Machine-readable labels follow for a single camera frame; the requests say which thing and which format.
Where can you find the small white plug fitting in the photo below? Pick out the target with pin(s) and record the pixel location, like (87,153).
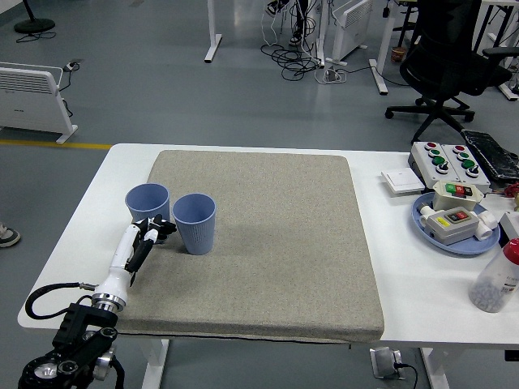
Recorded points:
(425,211)

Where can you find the black white sneaker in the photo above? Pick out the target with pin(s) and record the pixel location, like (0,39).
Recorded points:
(295,40)
(275,6)

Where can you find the small brown cup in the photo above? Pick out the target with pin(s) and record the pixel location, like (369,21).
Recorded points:
(398,54)

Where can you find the cream three-button switch box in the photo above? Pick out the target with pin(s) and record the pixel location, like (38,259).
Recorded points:
(446,198)

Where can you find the white desk leg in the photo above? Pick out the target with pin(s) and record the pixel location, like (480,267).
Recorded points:
(211,44)
(379,77)
(320,40)
(509,91)

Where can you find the black fan stand base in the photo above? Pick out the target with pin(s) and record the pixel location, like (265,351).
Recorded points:
(34,25)

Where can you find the white push-button control box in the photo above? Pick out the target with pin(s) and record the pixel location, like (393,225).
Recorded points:
(423,162)
(478,178)

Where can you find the black office chair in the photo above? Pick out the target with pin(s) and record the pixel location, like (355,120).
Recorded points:
(446,40)

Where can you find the blue ribbed plastic cup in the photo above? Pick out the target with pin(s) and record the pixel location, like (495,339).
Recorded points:
(195,237)
(144,202)

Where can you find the white pipe fitting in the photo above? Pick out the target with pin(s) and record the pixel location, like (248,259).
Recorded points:
(484,229)

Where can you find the black wrapped keyboard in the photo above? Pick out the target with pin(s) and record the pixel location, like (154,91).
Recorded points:
(492,154)

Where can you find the white power strip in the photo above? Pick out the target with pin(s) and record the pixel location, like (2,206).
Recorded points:
(333,75)

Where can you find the blue round plate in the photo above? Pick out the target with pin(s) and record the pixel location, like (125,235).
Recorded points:
(466,247)

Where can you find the grey-brown foam mat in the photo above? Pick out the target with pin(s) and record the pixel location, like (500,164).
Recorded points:
(263,243)

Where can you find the wide white panel heater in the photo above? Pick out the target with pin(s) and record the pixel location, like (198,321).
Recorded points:
(24,101)

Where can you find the black table height controller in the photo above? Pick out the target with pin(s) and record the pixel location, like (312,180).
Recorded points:
(511,355)

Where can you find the silver floor socket box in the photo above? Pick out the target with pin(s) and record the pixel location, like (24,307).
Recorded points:
(383,362)

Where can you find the clear bottle with red cap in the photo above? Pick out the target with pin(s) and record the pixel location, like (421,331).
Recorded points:
(494,279)

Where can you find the grey floor outlet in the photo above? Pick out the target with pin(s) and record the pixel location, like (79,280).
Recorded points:
(74,64)

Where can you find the person's white grey shoe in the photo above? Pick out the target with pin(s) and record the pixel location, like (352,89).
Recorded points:
(8,237)

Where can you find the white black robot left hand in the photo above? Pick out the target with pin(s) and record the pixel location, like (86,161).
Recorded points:
(121,255)

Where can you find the grey two-button switch box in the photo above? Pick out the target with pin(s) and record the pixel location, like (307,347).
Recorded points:
(454,231)

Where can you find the narrow white panel heater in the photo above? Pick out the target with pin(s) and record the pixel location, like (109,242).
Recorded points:
(353,24)

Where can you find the white wall switch plate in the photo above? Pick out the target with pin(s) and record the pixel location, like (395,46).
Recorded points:
(401,180)

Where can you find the white table leg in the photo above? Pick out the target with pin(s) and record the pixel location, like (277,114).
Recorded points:
(436,368)
(154,364)

